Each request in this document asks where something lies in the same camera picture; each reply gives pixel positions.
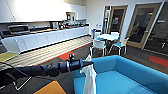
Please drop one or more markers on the white t-shirt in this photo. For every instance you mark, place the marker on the white t-shirt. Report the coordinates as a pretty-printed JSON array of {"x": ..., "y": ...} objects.
[{"x": 89, "y": 76}]

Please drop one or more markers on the blue waste bin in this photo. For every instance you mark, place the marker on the blue waste bin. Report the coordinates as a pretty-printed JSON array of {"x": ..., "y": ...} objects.
[{"x": 93, "y": 33}]

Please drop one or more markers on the white round table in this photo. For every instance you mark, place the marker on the white round table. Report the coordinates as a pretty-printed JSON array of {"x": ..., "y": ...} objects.
[{"x": 107, "y": 36}]

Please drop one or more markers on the white chair teal seat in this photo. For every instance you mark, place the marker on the white chair teal seat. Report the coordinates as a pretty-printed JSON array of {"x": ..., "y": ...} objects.
[{"x": 120, "y": 45}]

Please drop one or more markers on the white kitchen counter cabinets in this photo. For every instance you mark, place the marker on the white kitchen counter cabinets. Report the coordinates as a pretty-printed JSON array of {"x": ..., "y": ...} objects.
[{"x": 40, "y": 40}]

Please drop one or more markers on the dark coffee machine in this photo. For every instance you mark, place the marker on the dark coffee machine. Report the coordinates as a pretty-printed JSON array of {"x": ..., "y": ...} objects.
[{"x": 70, "y": 17}]

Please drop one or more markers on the blue sofa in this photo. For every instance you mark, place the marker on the blue sofa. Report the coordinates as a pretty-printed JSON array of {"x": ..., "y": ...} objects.
[{"x": 133, "y": 76}]

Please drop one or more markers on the wooden glass door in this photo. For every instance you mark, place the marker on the wooden glass door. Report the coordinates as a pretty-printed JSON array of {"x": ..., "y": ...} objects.
[
  {"x": 145, "y": 25},
  {"x": 117, "y": 20}
]

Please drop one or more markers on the yellow seat chair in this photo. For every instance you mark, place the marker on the yellow seat chair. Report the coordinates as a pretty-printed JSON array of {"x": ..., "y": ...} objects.
[{"x": 10, "y": 56}]

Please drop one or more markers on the grey microwave oven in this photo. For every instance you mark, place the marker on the grey microwave oven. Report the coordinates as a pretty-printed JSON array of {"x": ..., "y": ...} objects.
[{"x": 18, "y": 28}]

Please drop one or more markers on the white wall cabinets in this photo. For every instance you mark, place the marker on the white wall cabinets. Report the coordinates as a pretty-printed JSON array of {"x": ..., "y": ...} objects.
[{"x": 36, "y": 10}]

